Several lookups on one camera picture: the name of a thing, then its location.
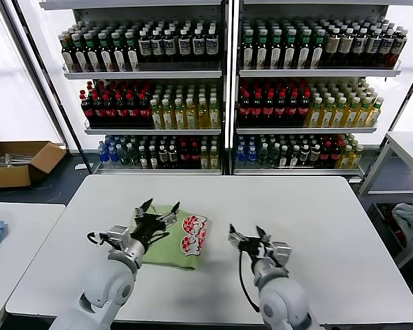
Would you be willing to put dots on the black crate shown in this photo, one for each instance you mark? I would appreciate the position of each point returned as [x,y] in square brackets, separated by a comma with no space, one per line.
[381,223]

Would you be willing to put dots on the small blue water bottle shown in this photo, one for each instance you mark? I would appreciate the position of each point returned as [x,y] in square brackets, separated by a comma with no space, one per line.
[103,154]
[240,156]
[251,156]
[113,154]

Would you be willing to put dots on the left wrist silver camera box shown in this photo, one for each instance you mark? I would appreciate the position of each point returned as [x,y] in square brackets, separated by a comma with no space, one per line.
[118,235]

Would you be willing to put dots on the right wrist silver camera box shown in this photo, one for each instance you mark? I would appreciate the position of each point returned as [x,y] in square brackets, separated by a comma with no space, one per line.
[281,251]

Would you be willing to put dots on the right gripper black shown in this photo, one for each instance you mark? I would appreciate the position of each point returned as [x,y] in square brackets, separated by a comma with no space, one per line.
[256,247]

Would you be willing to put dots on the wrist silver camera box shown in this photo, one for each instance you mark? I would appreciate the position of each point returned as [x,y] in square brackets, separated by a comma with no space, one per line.
[118,235]
[281,251]

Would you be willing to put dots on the red item in crate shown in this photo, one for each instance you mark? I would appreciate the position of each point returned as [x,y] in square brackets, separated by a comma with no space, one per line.
[400,235]

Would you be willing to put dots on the grey metal table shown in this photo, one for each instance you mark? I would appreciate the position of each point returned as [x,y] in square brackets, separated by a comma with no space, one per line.
[404,144]

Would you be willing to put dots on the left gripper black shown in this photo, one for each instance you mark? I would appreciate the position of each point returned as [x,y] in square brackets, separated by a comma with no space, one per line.
[148,228]

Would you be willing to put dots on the dark bottle white blue label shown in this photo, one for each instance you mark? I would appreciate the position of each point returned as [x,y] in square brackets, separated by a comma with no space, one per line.
[373,46]
[399,46]
[197,46]
[359,46]
[144,46]
[386,46]
[156,46]
[184,46]
[169,46]
[210,46]

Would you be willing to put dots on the dark tea bottle green cap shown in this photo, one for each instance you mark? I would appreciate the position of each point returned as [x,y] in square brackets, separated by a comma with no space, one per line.
[260,55]
[106,58]
[303,55]
[289,55]
[80,58]
[119,58]
[133,58]
[316,55]
[246,55]
[67,58]
[275,55]
[93,58]

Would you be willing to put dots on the black window frame post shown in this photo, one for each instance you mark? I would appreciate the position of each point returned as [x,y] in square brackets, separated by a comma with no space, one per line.
[54,93]

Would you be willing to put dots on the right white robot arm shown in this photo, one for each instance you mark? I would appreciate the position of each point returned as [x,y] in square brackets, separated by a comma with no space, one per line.
[282,302]

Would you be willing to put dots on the white paper scrap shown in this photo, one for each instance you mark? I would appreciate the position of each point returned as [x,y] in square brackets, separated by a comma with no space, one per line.
[80,167]

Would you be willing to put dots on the white metal shelf unit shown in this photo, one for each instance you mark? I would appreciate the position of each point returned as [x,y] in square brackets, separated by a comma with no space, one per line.
[140,75]
[312,73]

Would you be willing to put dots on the dark bottle beige label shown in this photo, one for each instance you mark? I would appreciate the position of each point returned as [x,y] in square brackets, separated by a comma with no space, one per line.
[345,46]
[331,46]

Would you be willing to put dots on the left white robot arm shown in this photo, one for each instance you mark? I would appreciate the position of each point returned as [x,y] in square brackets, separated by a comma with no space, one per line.
[103,285]

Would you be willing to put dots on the small cola bottle red cap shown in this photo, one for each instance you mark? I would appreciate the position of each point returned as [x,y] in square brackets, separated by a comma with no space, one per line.
[184,156]
[325,154]
[335,154]
[194,156]

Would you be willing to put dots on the small dark bottle white cap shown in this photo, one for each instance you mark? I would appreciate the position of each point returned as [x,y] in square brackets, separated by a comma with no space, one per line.
[171,156]
[294,158]
[152,158]
[162,156]
[304,154]
[142,158]
[283,158]
[314,154]

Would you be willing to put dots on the small dark green bottle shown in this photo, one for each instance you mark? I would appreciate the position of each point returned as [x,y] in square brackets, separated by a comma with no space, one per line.
[261,157]
[272,157]
[132,156]
[123,156]

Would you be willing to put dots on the grey packaged parts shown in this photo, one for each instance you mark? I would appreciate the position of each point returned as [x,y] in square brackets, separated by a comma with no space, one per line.
[9,159]

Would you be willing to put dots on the yellow drink bottle green label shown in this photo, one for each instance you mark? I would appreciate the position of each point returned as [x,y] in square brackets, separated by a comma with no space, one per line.
[362,117]
[338,117]
[202,118]
[190,118]
[179,118]
[213,118]
[156,118]
[314,117]
[167,118]
[326,117]
[350,117]
[374,117]

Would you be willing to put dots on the brown cardboard box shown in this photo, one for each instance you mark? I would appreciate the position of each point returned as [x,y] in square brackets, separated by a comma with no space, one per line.
[7,177]

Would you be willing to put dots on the pale grey-blue cloth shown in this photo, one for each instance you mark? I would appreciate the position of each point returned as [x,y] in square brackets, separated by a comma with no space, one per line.
[410,220]

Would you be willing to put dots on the small yellow drink bottle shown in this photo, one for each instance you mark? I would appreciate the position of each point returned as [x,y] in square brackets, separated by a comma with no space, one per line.
[345,158]
[213,159]
[203,159]
[355,158]

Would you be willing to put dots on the green t-shirt with red print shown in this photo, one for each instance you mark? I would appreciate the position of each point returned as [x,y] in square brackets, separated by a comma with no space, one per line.
[165,251]

